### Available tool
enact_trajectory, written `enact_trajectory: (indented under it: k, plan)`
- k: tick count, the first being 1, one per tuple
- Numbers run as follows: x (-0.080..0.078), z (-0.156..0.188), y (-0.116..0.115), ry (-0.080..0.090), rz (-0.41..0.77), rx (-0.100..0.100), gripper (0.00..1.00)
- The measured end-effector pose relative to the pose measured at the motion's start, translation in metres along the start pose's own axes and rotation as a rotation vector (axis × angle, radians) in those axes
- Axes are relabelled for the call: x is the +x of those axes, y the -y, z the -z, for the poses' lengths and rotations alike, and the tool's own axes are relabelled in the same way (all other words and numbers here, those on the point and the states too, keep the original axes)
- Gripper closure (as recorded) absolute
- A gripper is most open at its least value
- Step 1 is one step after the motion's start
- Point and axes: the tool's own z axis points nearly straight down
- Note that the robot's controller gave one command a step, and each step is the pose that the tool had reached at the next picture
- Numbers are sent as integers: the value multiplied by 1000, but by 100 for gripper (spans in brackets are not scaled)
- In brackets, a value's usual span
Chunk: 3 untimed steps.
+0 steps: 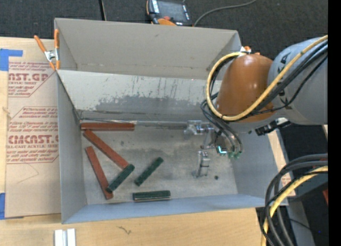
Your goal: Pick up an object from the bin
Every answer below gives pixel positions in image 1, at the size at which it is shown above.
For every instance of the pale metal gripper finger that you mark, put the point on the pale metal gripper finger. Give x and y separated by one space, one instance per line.
198 128
204 163

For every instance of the grey metal bin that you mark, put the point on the grey metal bin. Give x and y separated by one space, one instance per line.
165 149

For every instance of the dark green flat block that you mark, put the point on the dark green flat block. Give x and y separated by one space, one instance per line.
149 171
121 178
151 195

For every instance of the red-brown flat block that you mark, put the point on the red-brown flat block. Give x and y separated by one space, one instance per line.
98 171
105 147
106 126

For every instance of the brown cardboard board red print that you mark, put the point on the brown cardboard board red print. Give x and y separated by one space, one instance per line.
32 159

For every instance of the black cylinder on white bracket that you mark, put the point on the black cylinder on white bracket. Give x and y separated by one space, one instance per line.
269 128

